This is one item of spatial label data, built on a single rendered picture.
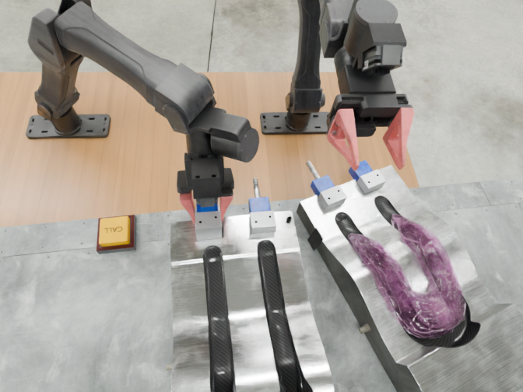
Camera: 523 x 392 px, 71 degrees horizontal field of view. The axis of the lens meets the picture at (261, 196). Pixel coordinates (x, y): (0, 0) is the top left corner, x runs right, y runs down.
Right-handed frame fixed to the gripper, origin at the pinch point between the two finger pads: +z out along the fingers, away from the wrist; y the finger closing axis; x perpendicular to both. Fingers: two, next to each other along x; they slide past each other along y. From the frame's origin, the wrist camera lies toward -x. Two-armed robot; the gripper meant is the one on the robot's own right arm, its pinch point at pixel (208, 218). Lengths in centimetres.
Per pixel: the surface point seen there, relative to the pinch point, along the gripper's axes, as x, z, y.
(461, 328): -19, 18, 48
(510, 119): 122, 27, 181
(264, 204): 4.1, 0.5, 12.0
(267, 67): 167, 4, 43
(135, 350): -10.4, 22.9, -15.8
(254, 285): -8.5, 10.9, 8.1
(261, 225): -0.9, 2.1, 10.6
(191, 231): 1.8, 4.1, -3.4
